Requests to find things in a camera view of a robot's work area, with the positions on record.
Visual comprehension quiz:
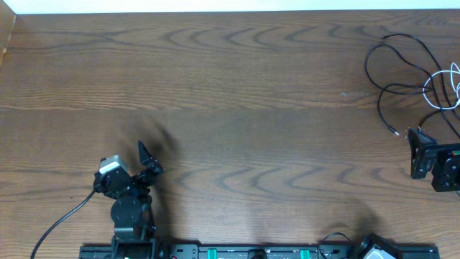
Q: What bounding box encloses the white USB cable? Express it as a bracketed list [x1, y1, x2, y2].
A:
[422, 62, 460, 111]

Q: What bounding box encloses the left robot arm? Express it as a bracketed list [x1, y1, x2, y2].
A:
[93, 141, 163, 258]

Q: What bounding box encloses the wooden side board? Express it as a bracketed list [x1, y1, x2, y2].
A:
[0, 0, 17, 65]

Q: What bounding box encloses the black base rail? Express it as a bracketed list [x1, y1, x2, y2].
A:
[78, 239, 439, 259]

